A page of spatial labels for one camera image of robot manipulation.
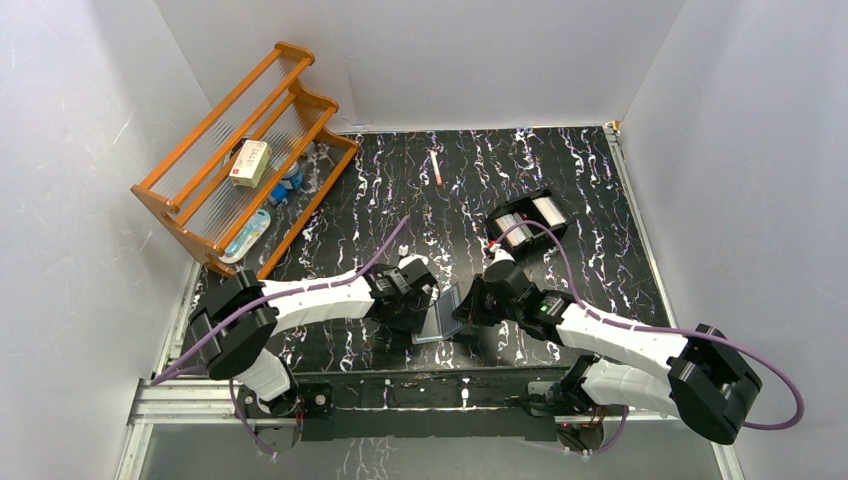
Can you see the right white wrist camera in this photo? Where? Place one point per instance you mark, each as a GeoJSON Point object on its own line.
{"type": "Point", "coordinates": [496, 254]}

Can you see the blue small bottle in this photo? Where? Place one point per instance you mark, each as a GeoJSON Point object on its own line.
{"type": "Point", "coordinates": [291, 181]}

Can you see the light blue blister pack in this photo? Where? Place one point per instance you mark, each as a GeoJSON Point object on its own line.
{"type": "Point", "coordinates": [247, 237]}

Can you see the silver metal card holder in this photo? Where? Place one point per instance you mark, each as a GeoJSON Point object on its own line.
{"type": "Point", "coordinates": [439, 323]}

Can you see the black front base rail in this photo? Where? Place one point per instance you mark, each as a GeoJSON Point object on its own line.
{"type": "Point", "coordinates": [481, 402]}

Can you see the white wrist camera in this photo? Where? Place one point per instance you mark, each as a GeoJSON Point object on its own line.
{"type": "Point", "coordinates": [414, 255]}
{"type": "Point", "coordinates": [496, 254]}

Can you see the orange wooden shelf rack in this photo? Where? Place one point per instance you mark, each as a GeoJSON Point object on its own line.
{"type": "Point", "coordinates": [190, 192]}

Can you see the cream medicine box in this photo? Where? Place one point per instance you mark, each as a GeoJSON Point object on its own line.
{"type": "Point", "coordinates": [250, 163]}

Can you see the pink white pen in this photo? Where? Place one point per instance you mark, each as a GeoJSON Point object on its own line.
{"type": "Point", "coordinates": [435, 165]}

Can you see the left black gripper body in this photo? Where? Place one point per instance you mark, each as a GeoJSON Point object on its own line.
{"type": "Point", "coordinates": [411, 302]}

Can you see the black card tray box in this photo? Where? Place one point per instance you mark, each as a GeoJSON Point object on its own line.
{"type": "Point", "coordinates": [523, 205]}

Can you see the white card stack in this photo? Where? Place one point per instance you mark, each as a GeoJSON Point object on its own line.
{"type": "Point", "coordinates": [549, 210]}

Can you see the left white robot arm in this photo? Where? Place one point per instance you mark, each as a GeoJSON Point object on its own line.
{"type": "Point", "coordinates": [233, 324]}

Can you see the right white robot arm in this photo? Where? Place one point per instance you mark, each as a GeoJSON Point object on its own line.
{"type": "Point", "coordinates": [697, 379]}

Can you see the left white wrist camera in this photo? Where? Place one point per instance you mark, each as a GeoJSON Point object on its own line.
{"type": "Point", "coordinates": [414, 255]}

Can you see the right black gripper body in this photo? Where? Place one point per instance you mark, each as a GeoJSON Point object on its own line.
{"type": "Point", "coordinates": [495, 310]}

